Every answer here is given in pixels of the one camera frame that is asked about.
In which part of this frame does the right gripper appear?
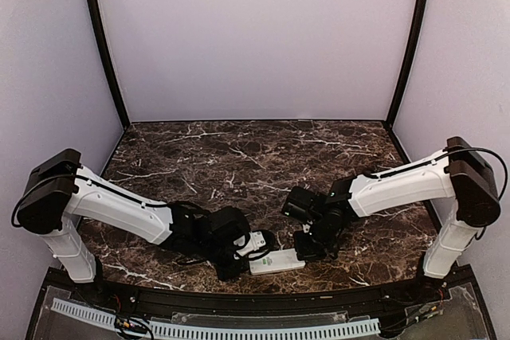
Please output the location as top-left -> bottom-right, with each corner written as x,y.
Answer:
291,217 -> 339,263

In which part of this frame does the white remote control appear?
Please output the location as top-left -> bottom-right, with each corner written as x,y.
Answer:
249,248 -> 306,276

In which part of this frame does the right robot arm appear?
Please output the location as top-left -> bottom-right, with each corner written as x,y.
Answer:
281,136 -> 507,303

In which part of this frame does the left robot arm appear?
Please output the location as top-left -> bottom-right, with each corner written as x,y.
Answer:
11,149 -> 261,305

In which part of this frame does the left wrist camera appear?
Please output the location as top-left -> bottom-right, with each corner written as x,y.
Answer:
233,230 -> 276,260

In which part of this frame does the black front table rail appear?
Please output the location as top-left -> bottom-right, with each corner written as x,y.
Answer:
71,276 -> 451,319

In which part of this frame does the white slotted cable duct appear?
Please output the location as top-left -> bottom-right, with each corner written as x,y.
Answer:
51,298 -> 380,339

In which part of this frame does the right black frame post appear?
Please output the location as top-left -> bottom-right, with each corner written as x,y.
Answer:
385,0 -> 427,129

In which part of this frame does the black frame post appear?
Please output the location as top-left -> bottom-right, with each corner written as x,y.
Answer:
385,0 -> 427,129
86,0 -> 131,130

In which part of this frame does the left black frame post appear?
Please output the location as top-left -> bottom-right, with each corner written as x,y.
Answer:
86,0 -> 131,130

